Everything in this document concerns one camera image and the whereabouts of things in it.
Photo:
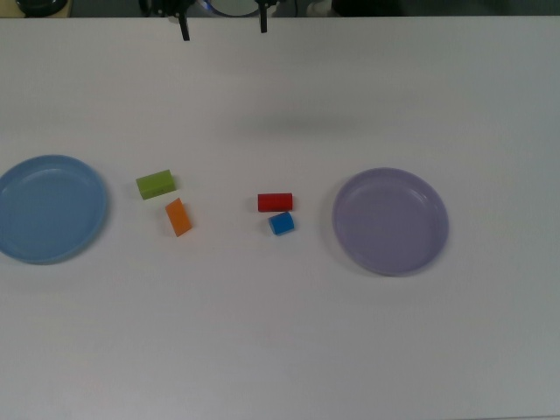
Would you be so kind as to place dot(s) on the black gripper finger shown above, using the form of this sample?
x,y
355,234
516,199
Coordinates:
x,y
263,24
184,30

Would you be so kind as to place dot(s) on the blue block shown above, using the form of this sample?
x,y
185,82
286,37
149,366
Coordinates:
x,y
281,224

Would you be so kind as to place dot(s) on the red block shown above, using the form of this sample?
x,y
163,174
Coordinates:
x,y
275,202

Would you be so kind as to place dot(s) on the green block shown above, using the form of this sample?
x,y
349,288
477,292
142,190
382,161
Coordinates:
x,y
155,184

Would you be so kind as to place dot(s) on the blue plate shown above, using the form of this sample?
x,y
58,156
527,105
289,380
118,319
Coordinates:
x,y
48,210

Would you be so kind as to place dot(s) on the black round object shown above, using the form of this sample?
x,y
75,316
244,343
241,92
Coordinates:
x,y
39,4

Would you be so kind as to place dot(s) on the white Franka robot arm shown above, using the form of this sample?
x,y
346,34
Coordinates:
x,y
232,6

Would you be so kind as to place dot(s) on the purple plate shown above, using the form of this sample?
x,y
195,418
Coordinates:
x,y
389,223

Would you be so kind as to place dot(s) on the orange block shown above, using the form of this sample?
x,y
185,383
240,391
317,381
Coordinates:
x,y
178,217

